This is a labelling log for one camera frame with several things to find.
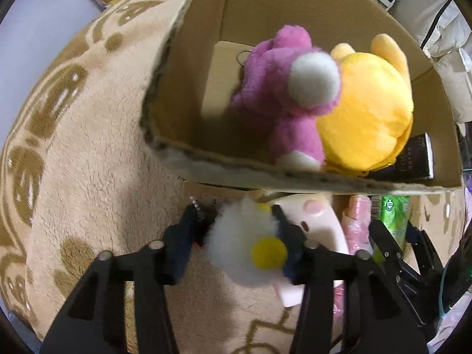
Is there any green tissue pack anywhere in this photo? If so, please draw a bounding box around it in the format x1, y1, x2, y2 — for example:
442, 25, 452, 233
371, 195, 409, 251

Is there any pink plastic tissue pack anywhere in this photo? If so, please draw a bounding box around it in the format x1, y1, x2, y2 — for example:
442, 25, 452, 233
331, 194, 374, 317

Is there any pink roll plush pillow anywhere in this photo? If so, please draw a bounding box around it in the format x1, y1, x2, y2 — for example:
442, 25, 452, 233
267, 194, 349, 308

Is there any black tissue pack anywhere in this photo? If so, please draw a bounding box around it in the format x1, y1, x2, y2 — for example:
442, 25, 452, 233
367, 133, 435, 182

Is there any white fluffy plush toy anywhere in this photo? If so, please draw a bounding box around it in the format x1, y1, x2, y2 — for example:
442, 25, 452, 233
204, 196, 288, 288

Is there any yellow bear plush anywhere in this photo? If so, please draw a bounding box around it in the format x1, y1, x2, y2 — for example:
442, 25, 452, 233
317, 34, 414, 177

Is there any beige patterned rug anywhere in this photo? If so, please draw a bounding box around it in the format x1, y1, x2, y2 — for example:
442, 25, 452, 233
1, 0, 471, 353

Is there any cardboard box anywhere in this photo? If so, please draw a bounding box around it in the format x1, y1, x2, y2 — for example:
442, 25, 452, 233
140, 0, 462, 194

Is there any pink purple plush toy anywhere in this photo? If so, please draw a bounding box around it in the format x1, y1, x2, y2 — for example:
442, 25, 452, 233
230, 25, 342, 172

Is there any cream padded chair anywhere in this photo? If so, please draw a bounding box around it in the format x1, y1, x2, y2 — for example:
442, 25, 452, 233
390, 0, 471, 123

